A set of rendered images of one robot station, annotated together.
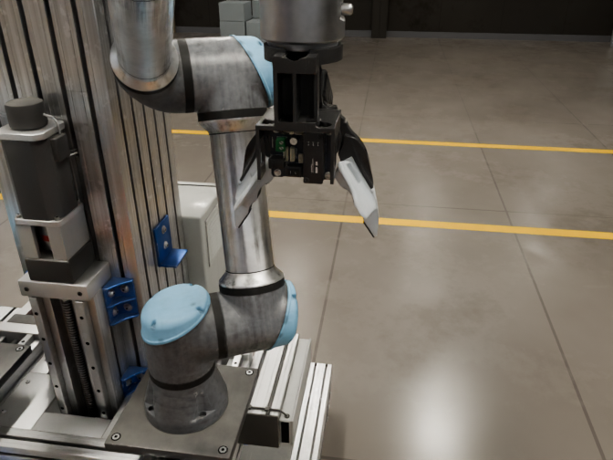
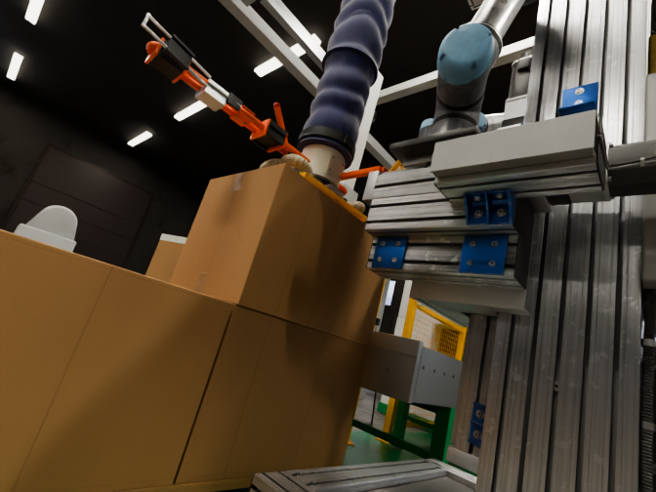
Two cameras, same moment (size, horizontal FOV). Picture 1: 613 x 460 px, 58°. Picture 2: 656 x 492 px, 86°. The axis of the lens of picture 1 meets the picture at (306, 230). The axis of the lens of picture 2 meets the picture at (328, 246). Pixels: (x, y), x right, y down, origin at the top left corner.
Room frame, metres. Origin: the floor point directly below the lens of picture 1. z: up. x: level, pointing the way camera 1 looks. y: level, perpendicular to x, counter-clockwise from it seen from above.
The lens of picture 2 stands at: (1.06, -0.56, 0.50)
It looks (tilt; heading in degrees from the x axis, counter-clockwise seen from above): 15 degrees up; 127
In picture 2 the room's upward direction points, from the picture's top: 16 degrees clockwise
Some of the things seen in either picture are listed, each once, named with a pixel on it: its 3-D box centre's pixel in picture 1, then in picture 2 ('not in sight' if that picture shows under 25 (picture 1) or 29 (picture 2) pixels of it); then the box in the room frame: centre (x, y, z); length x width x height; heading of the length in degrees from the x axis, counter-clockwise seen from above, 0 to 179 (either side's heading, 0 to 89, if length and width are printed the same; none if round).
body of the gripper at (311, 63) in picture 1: (302, 111); not in sight; (0.51, 0.00, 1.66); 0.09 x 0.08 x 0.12; 172
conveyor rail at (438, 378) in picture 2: not in sight; (506, 397); (0.77, 1.85, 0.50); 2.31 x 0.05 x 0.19; 82
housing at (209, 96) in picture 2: not in sight; (212, 95); (0.16, -0.11, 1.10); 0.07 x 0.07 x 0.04; 81
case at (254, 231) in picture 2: not in sight; (291, 264); (0.23, 0.36, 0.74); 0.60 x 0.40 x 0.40; 83
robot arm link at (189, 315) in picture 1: (181, 329); (458, 104); (0.77, 0.21, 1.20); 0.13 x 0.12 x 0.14; 108
